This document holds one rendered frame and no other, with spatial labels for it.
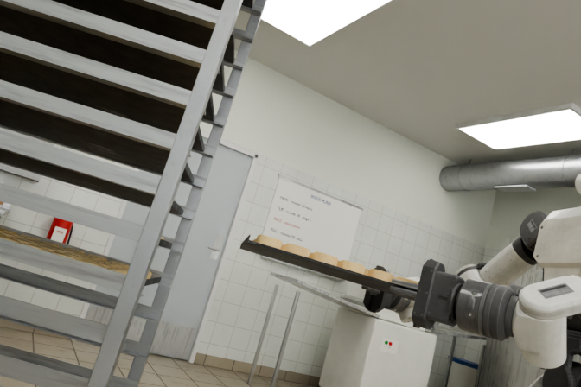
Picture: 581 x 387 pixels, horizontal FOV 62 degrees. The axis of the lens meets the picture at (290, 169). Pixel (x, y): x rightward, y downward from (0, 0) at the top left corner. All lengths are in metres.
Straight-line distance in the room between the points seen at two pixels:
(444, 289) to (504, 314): 0.11
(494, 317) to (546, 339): 0.08
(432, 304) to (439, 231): 5.52
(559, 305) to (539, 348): 0.08
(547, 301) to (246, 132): 4.31
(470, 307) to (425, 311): 0.08
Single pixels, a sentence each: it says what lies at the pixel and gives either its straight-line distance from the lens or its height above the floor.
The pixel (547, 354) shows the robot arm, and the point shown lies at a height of 0.96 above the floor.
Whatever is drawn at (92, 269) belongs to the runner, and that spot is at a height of 0.88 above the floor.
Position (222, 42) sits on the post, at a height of 1.35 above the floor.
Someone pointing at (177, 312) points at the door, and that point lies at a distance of 4.80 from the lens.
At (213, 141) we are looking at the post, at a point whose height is 1.26.
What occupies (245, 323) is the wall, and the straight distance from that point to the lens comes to 5.03.
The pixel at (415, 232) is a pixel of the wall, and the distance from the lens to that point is 6.14.
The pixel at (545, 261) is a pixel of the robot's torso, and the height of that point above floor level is 1.18.
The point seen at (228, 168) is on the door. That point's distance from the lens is 4.87.
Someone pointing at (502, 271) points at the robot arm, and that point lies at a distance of 1.65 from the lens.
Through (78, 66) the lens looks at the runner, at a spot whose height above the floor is 1.23.
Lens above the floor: 0.95
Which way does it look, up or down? 13 degrees up
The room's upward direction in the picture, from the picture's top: 16 degrees clockwise
